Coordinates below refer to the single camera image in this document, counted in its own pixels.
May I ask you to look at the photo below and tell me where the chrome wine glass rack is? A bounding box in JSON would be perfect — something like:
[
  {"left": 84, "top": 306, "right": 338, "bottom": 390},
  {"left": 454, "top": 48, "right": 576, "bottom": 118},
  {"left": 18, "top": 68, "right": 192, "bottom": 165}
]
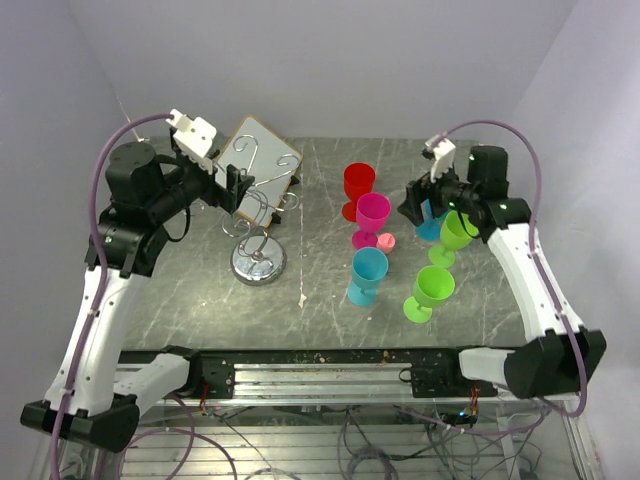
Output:
[{"left": 219, "top": 133, "right": 301, "bottom": 287}]

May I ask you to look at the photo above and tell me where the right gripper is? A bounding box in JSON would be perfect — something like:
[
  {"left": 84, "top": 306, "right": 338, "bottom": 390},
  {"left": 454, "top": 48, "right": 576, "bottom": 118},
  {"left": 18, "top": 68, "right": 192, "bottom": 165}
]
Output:
[{"left": 397, "top": 155, "right": 478, "bottom": 226}]

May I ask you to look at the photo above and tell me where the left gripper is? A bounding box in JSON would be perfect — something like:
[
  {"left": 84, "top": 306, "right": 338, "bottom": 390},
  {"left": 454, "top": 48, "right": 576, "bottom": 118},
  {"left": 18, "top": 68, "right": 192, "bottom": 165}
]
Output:
[{"left": 148, "top": 127, "right": 254, "bottom": 223}]

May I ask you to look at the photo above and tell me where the green wine glass rear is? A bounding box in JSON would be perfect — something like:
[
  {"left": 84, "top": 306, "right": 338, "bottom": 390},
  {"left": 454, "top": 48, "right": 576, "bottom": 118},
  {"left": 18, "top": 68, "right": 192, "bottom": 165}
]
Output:
[{"left": 428, "top": 211, "right": 479, "bottom": 269}]

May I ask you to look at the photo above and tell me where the magenta plastic wine glass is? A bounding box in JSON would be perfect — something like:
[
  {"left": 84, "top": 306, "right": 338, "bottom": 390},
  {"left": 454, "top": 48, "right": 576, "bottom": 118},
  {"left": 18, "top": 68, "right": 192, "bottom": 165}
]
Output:
[{"left": 352, "top": 192, "right": 392, "bottom": 250}]

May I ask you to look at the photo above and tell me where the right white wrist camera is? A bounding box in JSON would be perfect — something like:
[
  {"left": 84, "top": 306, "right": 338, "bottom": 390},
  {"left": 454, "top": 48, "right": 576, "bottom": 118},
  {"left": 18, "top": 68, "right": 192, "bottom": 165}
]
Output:
[{"left": 425, "top": 132, "right": 456, "bottom": 183}]

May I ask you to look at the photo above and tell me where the green wine glass front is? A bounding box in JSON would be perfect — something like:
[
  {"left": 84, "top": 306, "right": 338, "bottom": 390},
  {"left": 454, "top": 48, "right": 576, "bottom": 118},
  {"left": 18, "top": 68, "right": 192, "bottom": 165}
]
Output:
[{"left": 403, "top": 265, "right": 456, "bottom": 324}]

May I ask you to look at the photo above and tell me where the blue wine glass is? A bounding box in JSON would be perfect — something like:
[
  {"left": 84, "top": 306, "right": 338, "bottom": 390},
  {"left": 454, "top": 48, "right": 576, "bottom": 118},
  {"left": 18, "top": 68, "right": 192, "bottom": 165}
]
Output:
[
  {"left": 347, "top": 247, "right": 389, "bottom": 307},
  {"left": 415, "top": 209, "right": 449, "bottom": 241}
]

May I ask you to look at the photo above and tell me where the green wine glass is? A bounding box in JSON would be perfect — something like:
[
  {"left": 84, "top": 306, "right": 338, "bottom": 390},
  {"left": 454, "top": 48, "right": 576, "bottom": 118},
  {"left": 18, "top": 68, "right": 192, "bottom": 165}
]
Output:
[
  {"left": 428, "top": 211, "right": 479, "bottom": 269},
  {"left": 403, "top": 265, "right": 456, "bottom": 324}
]

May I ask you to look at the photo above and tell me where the red plastic wine glass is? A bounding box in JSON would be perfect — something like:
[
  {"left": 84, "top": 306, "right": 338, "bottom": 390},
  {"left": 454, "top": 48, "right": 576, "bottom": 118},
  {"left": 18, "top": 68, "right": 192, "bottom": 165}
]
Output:
[{"left": 342, "top": 162, "right": 376, "bottom": 222}]

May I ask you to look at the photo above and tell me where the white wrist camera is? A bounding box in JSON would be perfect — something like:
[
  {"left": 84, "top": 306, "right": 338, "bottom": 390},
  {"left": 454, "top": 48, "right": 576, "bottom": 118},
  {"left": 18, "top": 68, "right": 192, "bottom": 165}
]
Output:
[
  {"left": 425, "top": 132, "right": 456, "bottom": 183},
  {"left": 167, "top": 109, "right": 217, "bottom": 174}
]

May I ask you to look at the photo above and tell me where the aluminium mounting rail frame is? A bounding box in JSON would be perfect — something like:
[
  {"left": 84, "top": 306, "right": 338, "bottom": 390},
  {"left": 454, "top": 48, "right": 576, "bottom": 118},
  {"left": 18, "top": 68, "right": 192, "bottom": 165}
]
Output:
[{"left": 49, "top": 344, "right": 591, "bottom": 480}]

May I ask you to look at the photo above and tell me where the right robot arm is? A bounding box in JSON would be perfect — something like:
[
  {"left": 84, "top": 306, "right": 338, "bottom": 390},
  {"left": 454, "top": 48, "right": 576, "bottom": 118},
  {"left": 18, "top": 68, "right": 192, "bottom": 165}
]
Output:
[{"left": 398, "top": 140, "right": 606, "bottom": 399}]

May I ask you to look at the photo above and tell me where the small pink-capped bottle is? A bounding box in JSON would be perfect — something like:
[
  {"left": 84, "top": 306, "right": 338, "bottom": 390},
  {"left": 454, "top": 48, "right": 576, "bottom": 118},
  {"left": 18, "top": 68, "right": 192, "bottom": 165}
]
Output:
[{"left": 376, "top": 232, "right": 396, "bottom": 254}]

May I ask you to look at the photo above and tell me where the small whiteboard with wooden frame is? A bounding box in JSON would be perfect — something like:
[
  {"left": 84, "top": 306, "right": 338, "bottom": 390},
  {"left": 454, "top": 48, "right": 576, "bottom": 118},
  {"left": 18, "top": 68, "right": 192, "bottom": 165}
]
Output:
[{"left": 216, "top": 116, "right": 302, "bottom": 228}]

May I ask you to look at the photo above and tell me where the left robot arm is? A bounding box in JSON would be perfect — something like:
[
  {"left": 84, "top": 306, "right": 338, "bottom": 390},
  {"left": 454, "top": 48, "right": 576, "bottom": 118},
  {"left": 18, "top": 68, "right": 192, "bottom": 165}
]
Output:
[{"left": 20, "top": 142, "right": 254, "bottom": 453}]

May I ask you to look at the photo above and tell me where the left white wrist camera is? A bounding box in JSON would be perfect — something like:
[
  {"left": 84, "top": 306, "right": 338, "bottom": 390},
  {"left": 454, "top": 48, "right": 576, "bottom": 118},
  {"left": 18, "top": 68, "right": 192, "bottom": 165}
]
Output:
[{"left": 167, "top": 109, "right": 217, "bottom": 174}]

